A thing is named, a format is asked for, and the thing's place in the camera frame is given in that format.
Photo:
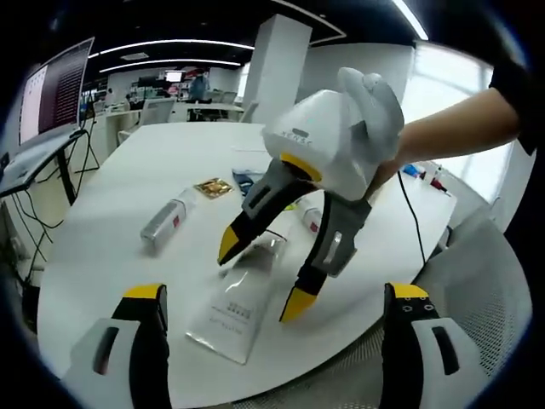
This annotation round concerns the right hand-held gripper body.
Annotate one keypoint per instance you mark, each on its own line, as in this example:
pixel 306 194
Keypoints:
pixel 332 136

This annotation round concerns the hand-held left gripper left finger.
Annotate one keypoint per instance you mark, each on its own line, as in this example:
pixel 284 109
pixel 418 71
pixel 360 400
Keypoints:
pixel 136 341

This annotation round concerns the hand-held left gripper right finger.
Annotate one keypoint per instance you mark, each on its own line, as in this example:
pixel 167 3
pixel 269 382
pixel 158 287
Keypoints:
pixel 421 362

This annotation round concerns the dark green face mask sachet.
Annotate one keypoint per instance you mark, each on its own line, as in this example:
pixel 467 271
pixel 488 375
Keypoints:
pixel 244 181

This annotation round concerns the small white skincare bottle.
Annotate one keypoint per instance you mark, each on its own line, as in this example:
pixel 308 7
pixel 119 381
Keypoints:
pixel 312 218
pixel 164 221

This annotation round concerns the gold foil sachet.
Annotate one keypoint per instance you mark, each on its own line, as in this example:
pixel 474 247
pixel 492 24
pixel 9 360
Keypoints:
pixel 213 188

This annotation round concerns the white skincare tube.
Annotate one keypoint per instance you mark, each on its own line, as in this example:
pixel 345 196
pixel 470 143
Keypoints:
pixel 242 307

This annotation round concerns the person's right hand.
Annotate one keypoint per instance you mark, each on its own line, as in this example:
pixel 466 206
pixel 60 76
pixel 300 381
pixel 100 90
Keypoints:
pixel 383 172

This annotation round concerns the small blue box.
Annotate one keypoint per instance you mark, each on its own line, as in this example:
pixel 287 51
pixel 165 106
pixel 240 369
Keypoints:
pixel 412 170

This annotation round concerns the grey mesh office chair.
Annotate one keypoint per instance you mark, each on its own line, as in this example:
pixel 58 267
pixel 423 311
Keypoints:
pixel 481 272

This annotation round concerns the small red object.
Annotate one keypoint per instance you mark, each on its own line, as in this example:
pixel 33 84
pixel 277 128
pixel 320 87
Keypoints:
pixel 436 184

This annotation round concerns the white office chair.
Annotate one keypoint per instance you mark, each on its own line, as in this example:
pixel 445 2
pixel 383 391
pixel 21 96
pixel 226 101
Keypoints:
pixel 157 111

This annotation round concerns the person's black shirt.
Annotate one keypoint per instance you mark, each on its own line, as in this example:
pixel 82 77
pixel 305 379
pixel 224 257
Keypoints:
pixel 513 102

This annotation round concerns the black-legged standing desk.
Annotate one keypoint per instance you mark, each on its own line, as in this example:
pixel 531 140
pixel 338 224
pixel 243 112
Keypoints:
pixel 30 164

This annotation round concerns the computer monitor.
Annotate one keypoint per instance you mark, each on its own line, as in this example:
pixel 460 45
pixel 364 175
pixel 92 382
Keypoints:
pixel 55 89

